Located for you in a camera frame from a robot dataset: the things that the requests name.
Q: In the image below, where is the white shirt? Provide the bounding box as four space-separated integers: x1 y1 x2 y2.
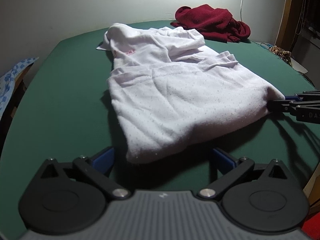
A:
96 23 287 164

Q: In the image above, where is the white side table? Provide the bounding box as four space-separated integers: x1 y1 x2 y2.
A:
291 57 310 75

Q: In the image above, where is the tiger striped cloth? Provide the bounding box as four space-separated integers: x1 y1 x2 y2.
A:
269 45 292 67

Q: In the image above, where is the blue patterned cloth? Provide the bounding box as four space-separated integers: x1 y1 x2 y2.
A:
0 57 39 120

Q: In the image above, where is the dark red garment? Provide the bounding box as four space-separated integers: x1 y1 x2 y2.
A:
170 4 251 44

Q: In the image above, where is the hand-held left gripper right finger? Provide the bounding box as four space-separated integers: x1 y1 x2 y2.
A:
199 147 293 200

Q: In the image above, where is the wooden door frame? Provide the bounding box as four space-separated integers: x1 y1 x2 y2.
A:
274 0 295 48

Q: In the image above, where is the wooden furniture frame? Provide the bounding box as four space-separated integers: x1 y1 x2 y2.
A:
7 64 33 120

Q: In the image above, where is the green covered table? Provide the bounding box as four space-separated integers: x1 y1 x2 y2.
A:
0 17 320 232

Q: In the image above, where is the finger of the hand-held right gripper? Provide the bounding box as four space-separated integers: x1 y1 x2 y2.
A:
267 99 304 114
284 91 320 102

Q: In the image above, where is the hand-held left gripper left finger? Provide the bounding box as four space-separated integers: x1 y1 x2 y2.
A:
40 146 131 200

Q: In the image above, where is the person's red clothing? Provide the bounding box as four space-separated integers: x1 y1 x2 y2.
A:
303 211 320 240

